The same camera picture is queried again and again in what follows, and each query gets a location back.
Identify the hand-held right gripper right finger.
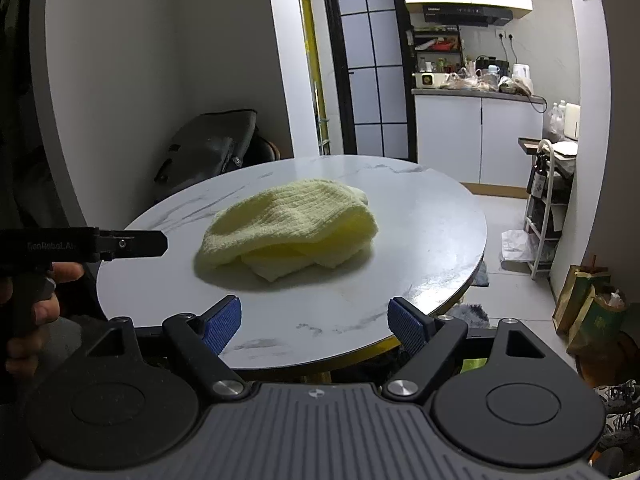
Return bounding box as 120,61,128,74
382,296,548,403

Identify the sneaker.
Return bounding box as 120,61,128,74
595,380,640,453

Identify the yellow towel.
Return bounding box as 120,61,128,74
194,178,379,283

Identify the green paper bag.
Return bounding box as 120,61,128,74
567,285,628,356

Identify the yellow pipe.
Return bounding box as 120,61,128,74
296,0,331,157

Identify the black glass panel door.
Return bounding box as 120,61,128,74
321,0,418,163

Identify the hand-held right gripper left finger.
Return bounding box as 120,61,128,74
85,296,251,403

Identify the black range hood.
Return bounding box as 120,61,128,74
424,4,514,28

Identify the white base cabinet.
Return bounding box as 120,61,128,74
411,89,546,196

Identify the person's left hand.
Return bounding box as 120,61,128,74
0,262,86,376

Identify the brown paper bag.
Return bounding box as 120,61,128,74
552,255,611,333

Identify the white plastic bag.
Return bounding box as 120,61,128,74
501,229,541,263

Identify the grey fluffy slipper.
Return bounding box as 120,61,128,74
447,302,491,328

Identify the black spice rack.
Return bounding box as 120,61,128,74
412,27,463,75

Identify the brown chair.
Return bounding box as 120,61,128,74
240,132,281,163

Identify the grey bag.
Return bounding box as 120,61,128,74
152,109,258,203

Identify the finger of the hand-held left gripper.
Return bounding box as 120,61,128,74
98,230,168,261

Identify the white trolley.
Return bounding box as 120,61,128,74
520,137,578,281

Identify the cream box appliance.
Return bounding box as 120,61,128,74
414,72,451,89

